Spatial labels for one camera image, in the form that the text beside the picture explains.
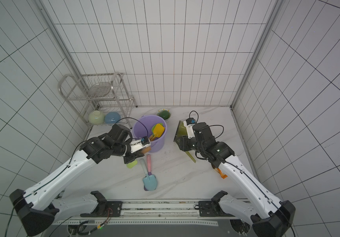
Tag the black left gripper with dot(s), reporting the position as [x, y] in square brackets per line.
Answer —
[132, 157]

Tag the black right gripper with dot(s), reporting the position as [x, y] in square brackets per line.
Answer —
[183, 143]

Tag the green trowel wooden handle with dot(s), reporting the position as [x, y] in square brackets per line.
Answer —
[135, 162]

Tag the purple shovel pink handle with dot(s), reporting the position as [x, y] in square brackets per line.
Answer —
[149, 164]

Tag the teal plastic shovel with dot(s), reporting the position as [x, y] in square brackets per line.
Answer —
[150, 181]

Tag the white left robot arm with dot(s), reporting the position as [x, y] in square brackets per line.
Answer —
[38, 207]

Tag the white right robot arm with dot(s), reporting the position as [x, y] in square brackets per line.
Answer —
[267, 215]

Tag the green transparent watering can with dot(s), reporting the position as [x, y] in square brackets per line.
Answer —
[181, 131]

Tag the purple plastic bucket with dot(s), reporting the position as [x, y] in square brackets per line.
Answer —
[144, 128]

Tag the blue bowl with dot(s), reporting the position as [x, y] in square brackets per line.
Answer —
[112, 118]

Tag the orange candy snack bag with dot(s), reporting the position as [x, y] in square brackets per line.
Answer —
[222, 175]

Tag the pale green bowl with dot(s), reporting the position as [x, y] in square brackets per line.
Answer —
[96, 117]

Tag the stainless steel dish rack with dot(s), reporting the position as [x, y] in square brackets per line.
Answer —
[74, 90]

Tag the metal strainer dish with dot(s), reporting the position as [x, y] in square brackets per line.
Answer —
[99, 90]

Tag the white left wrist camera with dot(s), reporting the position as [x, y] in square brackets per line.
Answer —
[142, 145]

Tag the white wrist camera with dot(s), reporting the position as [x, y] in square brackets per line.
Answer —
[189, 123]
[142, 145]

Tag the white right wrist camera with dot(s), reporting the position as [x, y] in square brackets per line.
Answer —
[189, 123]

